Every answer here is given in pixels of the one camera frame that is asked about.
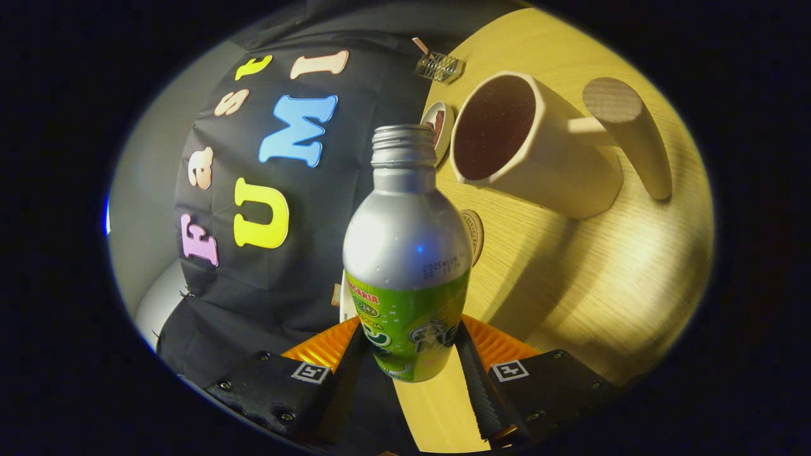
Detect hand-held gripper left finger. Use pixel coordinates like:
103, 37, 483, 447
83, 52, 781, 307
203, 315, 369, 447

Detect wire mesh holder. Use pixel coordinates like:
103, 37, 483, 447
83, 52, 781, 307
415, 51, 464, 84

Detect wooden table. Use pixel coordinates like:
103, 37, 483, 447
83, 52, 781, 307
393, 6, 717, 453

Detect white toaster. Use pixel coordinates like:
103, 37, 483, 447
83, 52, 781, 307
340, 269, 359, 324

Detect silver green juice bottle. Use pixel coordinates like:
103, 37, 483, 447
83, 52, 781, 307
342, 124, 473, 383

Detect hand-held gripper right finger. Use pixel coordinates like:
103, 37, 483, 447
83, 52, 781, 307
455, 315, 625, 447

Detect round brown coaster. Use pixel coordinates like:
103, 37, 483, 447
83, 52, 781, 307
460, 209, 485, 267

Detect white oval plate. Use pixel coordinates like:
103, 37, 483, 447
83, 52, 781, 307
420, 101, 455, 168

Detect beige cup with handle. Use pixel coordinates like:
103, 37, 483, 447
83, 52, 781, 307
449, 71, 674, 220

